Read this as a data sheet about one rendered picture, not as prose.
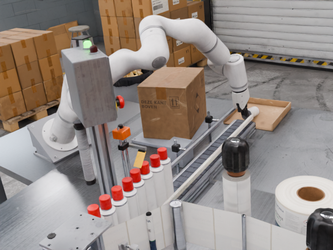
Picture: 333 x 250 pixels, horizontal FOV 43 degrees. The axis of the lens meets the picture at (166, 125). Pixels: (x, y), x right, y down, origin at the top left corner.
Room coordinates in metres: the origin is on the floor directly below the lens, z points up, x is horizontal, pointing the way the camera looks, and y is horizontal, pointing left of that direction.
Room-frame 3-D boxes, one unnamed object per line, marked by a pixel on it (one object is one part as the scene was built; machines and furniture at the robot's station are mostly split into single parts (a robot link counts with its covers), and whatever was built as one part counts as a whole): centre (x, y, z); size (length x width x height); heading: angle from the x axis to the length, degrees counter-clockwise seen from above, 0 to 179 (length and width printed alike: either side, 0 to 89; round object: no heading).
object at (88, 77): (1.16, 0.21, 1.38); 0.17 x 0.10 x 0.19; 21
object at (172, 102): (1.96, -0.05, 0.99); 0.30 x 0.24 x 0.27; 157
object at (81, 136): (1.13, 0.25, 1.18); 0.04 x 0.04 x 0.21
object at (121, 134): (1.22, 0.12, 1.05); 0.10 x 0.04 x 0.33; 56
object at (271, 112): (2.03, -0.49, 0.85); 0.30 x 0.26 x 0.04; 146
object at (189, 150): (1.46, -0.06, 0.96); 1.07 x 0.01 x 0.01; 146
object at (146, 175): (1.20, 0.09, 0.98); 0.05 x 0.05 x 0.20
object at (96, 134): (1.25, 0.22, 1.16); 0.04 x 0.04 x 0.67; 56
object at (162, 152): (1.28, 0.02, 0.98); 0.05 x 0.05 x 0.20
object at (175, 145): (1.52, -0.05, 0.91); 0.07 x 0.03 x 0.16; 56
